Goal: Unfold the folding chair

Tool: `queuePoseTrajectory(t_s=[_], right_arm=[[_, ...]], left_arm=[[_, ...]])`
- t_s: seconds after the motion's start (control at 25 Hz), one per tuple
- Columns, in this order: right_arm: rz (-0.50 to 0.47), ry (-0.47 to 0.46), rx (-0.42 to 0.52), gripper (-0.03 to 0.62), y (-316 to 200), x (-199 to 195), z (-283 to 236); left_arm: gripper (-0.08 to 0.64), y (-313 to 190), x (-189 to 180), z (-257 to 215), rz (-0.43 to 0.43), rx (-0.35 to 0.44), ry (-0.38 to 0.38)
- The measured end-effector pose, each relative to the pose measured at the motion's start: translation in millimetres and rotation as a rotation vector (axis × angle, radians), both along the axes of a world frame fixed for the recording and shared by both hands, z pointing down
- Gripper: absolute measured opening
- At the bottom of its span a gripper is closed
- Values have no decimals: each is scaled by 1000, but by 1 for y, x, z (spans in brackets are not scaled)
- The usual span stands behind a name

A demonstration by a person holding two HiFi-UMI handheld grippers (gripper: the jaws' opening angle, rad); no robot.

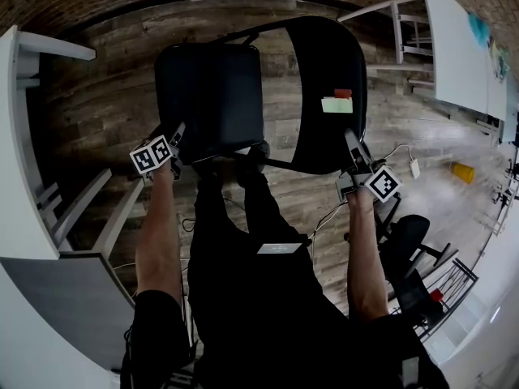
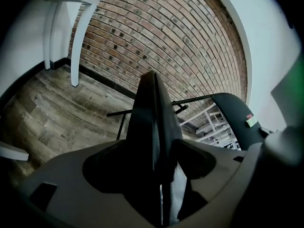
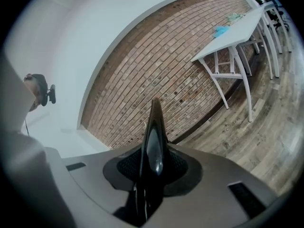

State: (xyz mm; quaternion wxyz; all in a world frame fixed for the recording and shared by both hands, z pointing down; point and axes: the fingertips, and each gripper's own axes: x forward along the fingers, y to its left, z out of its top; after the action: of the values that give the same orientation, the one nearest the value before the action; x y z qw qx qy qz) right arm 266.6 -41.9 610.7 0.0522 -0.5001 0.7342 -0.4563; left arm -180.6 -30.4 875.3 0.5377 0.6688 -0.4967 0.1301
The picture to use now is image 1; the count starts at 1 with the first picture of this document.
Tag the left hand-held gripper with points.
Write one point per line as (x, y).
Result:
(152, 155)

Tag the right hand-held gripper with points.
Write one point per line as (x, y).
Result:
(383, 184)

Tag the black folding chair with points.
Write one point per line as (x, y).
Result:
(211, 95)

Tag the person's right forearm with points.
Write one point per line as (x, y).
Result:
(365, 257)

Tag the person's left forearm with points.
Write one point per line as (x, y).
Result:
(158, 237)

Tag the black office chair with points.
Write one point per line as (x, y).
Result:
(409, 233)

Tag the pale sticker with red tab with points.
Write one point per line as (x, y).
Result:
(336, 104)

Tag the white power adapter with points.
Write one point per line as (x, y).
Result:
(415, 169)

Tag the yellow cup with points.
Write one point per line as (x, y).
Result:
(463, 172)

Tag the black chest display device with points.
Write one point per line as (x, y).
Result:
(280, 249)

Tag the large white table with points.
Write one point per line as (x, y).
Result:
(454, 55)

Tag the narrow white table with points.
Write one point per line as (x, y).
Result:
(496, 99)

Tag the pale blue table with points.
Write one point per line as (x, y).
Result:
(511, 120)

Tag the white desk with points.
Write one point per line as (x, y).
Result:
(20, 156)

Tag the black metal railing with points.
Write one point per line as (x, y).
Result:
(466, 266)

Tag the red box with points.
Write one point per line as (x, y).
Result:
(436, 295)

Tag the heap of small items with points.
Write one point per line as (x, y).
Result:
(502, 63)

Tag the turquoise cloth on table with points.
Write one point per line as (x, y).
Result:
(479, 31)

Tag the person's black clothing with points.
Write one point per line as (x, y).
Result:
(259, 298)

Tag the grey desk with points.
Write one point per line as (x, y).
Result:
(61, 298)

